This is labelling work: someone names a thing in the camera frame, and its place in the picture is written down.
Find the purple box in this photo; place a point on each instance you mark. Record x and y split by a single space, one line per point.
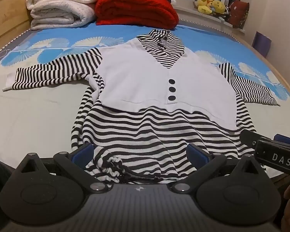
261 44

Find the yellow plush toy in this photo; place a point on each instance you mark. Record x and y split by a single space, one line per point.
218 6
203 3

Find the red folded blanket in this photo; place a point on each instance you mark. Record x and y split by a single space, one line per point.
135 7

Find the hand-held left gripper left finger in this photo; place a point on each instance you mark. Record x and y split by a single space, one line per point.
83 152

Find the wooden headboard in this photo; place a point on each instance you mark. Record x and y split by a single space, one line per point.
7 21

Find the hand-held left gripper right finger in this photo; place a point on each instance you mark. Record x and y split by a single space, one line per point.
195 153

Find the blue fan-print bedsheet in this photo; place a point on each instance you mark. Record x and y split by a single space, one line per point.
38 116

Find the striped and white knit top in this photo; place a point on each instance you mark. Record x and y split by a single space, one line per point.
135 82

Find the dark red cushion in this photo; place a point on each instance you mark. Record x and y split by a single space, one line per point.
239 13

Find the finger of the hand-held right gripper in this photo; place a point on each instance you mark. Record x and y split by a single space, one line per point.
275 158
249 137

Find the white window sill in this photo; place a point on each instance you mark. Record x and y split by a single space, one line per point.
207 20

